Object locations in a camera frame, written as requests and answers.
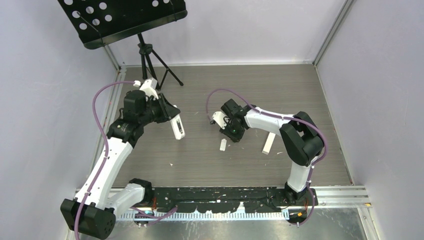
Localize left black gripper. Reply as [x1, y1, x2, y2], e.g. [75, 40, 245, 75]
[139, 93, 180, 126]

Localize white air conditioner remote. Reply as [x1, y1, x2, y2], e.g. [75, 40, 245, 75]
[170, 114, 186, 140]

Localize small white battery cover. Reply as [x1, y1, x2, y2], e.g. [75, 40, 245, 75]
[219, 138, 227, 152]

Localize long white remote control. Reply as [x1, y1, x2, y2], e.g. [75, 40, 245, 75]
[262, 132, 276, 155]

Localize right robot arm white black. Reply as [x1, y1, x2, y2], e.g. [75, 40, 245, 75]
[211, 99, 325, 205]

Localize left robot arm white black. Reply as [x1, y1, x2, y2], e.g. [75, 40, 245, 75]
[60, 89, 185, 240]

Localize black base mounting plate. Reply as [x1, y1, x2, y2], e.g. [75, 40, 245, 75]
[135, 186, 318, 214]

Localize black music stand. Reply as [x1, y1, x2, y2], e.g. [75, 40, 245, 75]
[58, 0, 188, 86]

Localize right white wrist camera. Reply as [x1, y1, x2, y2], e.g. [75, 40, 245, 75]
[209, 111, 230, 130]

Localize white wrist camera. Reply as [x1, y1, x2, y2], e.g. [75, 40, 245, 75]
[209, 111, 230, 130]
[132, 77, 159, 100]

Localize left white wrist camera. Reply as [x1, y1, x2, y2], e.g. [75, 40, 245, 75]
[132, 77, 159, 100]

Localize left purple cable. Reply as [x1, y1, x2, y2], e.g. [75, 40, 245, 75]
[73, 80, 178, 240]

